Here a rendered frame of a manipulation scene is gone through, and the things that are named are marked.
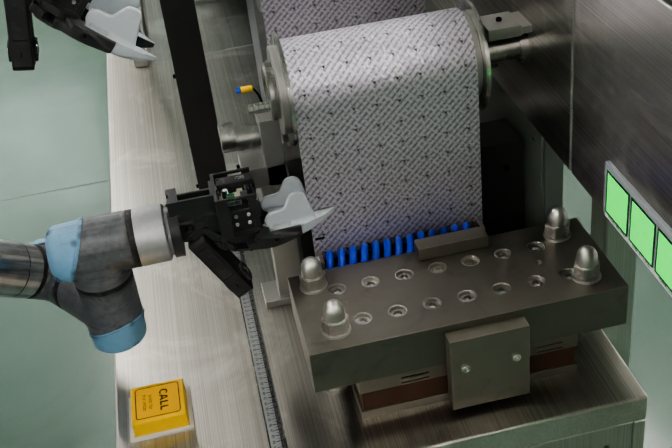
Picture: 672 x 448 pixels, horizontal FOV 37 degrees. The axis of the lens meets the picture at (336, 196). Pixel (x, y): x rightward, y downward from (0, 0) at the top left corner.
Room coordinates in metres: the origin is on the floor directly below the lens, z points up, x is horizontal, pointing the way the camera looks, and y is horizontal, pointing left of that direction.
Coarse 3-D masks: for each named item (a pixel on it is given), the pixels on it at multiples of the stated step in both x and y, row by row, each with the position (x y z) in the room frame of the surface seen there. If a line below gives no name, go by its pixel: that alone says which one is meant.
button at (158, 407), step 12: (156, 384) 1.00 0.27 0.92; (168, 384) 1.00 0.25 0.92; (180, 384) 1.00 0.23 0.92; (132, 396) 0.99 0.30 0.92; (144, 396) 0.98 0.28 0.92; (156, 396) 0.98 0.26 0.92; (168, 396) 0.98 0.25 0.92; (180, 396) 0.98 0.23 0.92; (132, 408) 0.96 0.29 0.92; (144, 408) 0.96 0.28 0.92; (156, 408) 0.96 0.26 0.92; (168, 408) 0.96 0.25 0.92; (180, 408) 0.95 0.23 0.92; (132, 420) 0.94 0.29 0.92; (144, 420) 0.94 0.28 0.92; (156, 420) 0.94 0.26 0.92; (168, 420) 0.94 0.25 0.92; (180, 420) 0.94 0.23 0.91; (144, 432) 0.94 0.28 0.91; (156, 432) 0.94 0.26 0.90
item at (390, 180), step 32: (384, 128) 1.12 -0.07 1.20; (416, 128) 1.12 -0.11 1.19; (448, 128) 1.13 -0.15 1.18; (320, 160) 1.11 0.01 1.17; (352, 160) 1.11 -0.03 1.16; (384, 160) 1.12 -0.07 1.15; (416, 160) 1.12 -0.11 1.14; (448, 160) 1.13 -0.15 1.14; (480, 160) 1.13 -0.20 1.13; (320, 192) 1.11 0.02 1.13; (352, 192) 1.11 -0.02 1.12; (384, 192) 1.12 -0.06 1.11; (416, 192) 1.12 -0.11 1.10; (448, 192) 1.13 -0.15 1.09; (480, 192) 1.13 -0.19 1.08; (320, 224) 1.10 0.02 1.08; (352, 224) 1.11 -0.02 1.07; (384, 224) 1.12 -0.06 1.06; (416, 224) 1.12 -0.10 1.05; (448, 224) 1.13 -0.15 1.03
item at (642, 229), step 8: (632, 208) 0.87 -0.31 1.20; (632, 216) 0.87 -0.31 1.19; (640, 216) 0.86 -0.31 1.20; (632, 224) 0.87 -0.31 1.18; (640, 224) 0.86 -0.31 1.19; (648, 224) 0.84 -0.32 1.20; (632, 232) 0.87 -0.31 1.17; (640, 232) 0.85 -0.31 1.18; (648, 232) 0.84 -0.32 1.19; (632, 240) 0.87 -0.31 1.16; (640, 240) 0.85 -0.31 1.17; (648, 240) 0.84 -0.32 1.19; (640, 248) 0.85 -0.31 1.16; (648, 248) 0.83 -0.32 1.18; (648, 256) 0.83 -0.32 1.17
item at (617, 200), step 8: (608, 176) 0.93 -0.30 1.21; (608, 184) 0.93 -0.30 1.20; (616, 184) 0.91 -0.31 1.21; (608, 192) 0.93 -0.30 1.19; (616, 192) 0.91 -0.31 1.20; (624, 192) 0.89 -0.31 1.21; (608, 200) 0.93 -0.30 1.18; (616, 200) 0.91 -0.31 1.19; (624, 200) 0.89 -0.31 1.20; (608, 208) 0.93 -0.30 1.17; (616, 208) 0.91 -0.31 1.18; (624, 208) 0.89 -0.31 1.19; (616, 216) 0.91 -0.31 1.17; (624, 216) 0.89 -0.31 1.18; (624, 224) 0.89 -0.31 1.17; (624, 232) 0.89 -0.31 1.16
